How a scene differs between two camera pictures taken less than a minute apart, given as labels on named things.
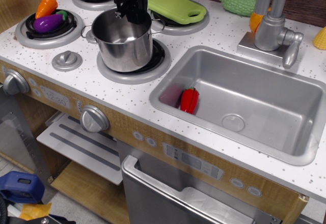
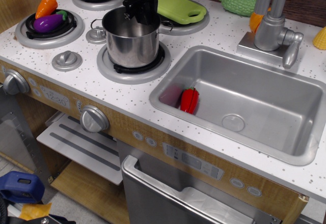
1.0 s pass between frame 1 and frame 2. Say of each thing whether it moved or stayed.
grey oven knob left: stayed
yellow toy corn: stayed
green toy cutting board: stayed
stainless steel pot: moved
